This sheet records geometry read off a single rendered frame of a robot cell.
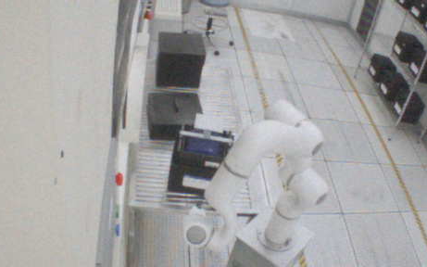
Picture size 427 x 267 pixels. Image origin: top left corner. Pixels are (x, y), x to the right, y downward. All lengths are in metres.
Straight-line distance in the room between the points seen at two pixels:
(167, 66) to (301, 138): 1.46
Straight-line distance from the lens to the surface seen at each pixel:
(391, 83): 4.52
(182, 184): 1.94
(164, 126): 2.18
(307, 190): 1.58
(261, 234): 1.89
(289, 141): 1.22
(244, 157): 1.19
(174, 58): 2.52
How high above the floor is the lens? 2.22
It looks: 39 degrees down
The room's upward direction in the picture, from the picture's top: 12 degrees clockwise
